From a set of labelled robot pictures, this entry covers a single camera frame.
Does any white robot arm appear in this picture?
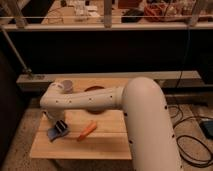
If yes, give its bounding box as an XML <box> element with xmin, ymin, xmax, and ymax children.
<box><xmin>40</xmin><ymin>77</ymin><xmax>184</xmax><ymax>171</ymax></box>

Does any dark power adapter box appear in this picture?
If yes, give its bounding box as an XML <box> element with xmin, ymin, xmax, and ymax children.
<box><xmin>200</xmin><ymin>120</ymin><xmax>213</xmax><ymax>139</ymax></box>

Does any wooden board table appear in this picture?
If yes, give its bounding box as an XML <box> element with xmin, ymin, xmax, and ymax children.
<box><xmin>29</xmin><ymin>77</ymin><xmax>133</xmax><ymax>161</ymax></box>

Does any orange carrot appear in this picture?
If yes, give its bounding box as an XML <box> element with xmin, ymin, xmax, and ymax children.
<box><xmin>77</xmin><ymin>121</ymin><xmax>97</xmax><ymax>141</ymax></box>

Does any metal diagonal pole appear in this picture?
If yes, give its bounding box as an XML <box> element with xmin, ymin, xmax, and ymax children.
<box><xmin>0</xmin><ymin>25</ymin><xmax>33</xmax><ymax>79</ymax></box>

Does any wooden railing frame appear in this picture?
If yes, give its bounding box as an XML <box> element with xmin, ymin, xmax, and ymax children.
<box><xmin>0</xmin><ymin>0</ymin><xmax>213</xmax><ymax>31</ymax></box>

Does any black floor cable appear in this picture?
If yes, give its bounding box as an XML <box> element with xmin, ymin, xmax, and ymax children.
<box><xmin>167</xmin><ymin>105</ymin><xmax>213</xmax><ymax>169</ymax></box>

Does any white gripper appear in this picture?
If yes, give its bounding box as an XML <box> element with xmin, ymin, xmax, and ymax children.
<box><xmin>45</xmin><ymin>109</ymin><xmax>68</xmax><ymax>133</ymax></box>

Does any red bowl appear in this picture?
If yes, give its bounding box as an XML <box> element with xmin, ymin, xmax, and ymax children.
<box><xmin>83</xmin><ymin>85</ymin><xmax>107</xmax><ymax>115</ymax></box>

